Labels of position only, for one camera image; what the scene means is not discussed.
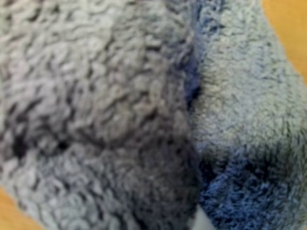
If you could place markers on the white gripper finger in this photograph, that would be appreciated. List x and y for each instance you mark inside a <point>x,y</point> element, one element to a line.
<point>201,221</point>

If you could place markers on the grey terry cleaning cloth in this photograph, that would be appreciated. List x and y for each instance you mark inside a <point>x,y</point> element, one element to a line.
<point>120,107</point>

